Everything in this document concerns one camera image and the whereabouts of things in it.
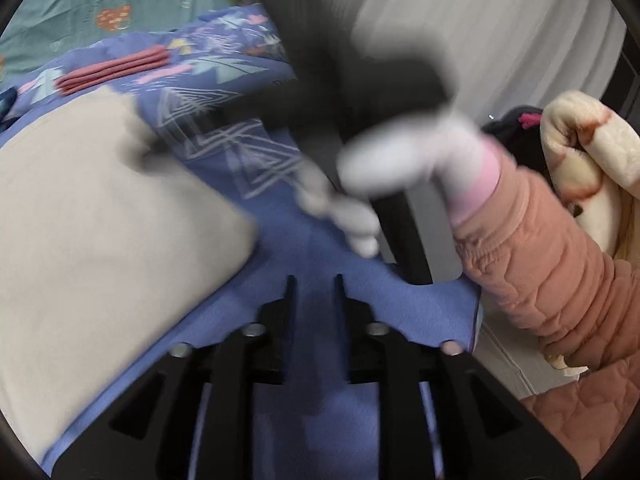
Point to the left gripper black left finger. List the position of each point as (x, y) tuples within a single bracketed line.
[(260, 351)]

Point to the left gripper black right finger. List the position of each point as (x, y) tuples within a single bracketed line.
[(373, 351)]

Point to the beige shirt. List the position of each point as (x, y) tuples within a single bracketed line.
[(99, 258)]

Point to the right peach quilted sleeve forearm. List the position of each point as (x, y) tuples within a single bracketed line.
[(550, 277)]

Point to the right white-gloved hand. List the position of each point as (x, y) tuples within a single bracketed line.
[(447, 149)]

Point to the purple patterned bedspread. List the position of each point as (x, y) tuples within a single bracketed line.
[(315, 426)]

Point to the folded pink cloth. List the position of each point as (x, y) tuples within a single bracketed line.
[(91, 75)]

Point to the grey window curtain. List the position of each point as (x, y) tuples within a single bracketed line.
[(495, 54)]

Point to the teal heart-print sheet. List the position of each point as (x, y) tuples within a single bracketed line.
[(40, 30)]

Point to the cream plush blanket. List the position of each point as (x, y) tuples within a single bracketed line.
[(592, 155)]

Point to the navy star-print garment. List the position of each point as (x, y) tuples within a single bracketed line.
[(7, 100)]

